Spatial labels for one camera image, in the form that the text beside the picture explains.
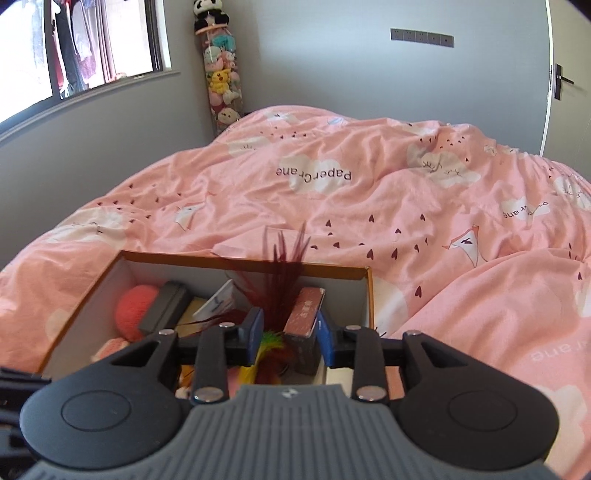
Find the white door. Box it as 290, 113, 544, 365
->
540, 0, 591, 160

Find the red feather toy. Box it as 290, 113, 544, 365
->
178, 222, 315, 386

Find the kraft brown box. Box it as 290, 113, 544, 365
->
175, 295, 211, 337

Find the reddish brown box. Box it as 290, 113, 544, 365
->
283, 286, 326, 376

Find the black door handle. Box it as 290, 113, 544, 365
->
550, 64, 574, 101

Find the hanging dark garment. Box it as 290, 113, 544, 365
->
52, 0, 112, 93

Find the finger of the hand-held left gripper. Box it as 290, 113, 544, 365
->
0, 411, 24, 462
0, 366, 52, 402

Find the orange cardboard box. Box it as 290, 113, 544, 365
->
37, 249, 376, 400

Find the panda plush toy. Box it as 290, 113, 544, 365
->
191, 0, 230, 29

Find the pink printed blanket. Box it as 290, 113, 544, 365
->
0, 106, 591, 480

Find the pink fluffy ball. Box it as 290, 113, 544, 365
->
115, 285, 160, 342

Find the dark grey box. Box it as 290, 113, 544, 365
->
137, 281, 188, 337

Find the grey wall switch panel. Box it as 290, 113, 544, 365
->
390, 28, 455, 48

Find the window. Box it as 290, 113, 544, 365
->
0, 0, 181, 139

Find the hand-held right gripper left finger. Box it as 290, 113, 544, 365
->
108, 306, 265, 404

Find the clear tube of plush toys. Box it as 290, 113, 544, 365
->
194, 21, 245, 137

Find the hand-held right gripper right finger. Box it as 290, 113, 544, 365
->
316, 308, 469, 402

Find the orange tiger plush toy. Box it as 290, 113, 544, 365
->
174, 364, 197, 400

